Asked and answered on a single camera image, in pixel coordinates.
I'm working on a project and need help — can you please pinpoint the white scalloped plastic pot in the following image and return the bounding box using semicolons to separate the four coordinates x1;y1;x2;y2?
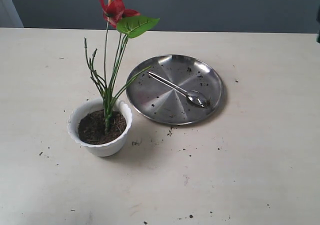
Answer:
67;97;133;157

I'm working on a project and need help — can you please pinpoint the silver metal spork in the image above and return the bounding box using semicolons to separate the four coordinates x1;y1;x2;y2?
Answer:
148;71;208;109

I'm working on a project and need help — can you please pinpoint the round stainless steel plate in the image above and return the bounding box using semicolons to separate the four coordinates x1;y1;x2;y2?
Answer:
126;54;226;125

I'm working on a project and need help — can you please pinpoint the dark soil in pot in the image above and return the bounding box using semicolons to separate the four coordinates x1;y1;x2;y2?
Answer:
78;109;127;145

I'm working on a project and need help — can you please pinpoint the artificial red anthurium plant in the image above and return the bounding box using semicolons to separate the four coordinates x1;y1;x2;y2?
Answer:
83;0;161;136

